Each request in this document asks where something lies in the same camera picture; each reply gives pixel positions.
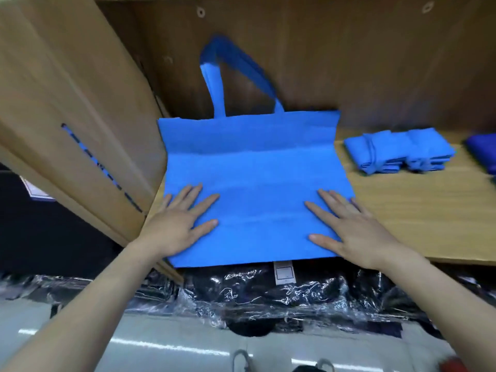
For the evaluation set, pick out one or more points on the wooden shelf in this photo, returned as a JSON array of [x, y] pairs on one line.
[[418, 213]]

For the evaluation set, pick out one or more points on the person's right hand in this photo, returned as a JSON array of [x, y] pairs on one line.
[[360, 232]]

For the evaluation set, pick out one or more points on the white blue-edged label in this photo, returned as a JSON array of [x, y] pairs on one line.
[[35, 189]]

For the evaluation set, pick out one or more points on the person's right shoe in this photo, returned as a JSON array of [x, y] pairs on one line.
[[325, 365]]

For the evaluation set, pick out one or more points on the black plastic-wrapped bag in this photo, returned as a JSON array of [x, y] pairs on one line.
[[46, 289], [403, 298]]

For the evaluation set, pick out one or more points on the person's right forearm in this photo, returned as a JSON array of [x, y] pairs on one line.
[[453, 306]]

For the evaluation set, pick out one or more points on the person's left hand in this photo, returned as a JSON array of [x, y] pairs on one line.
[[174, 228]]

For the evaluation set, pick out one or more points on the black wrapped bag with tag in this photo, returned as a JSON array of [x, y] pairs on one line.
[[232, 294]]

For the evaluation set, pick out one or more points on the light blue non-woven bag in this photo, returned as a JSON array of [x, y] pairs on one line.
[[430, 147], [256, 182], [376, 152]]

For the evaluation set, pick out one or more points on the white paper tag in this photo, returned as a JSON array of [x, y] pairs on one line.
[[285, 272]]

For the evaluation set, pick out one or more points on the person's left forearm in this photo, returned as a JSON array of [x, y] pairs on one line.
[[74, 317]]

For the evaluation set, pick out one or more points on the person's right leg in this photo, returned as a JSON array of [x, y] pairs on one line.
[[311, 369]]

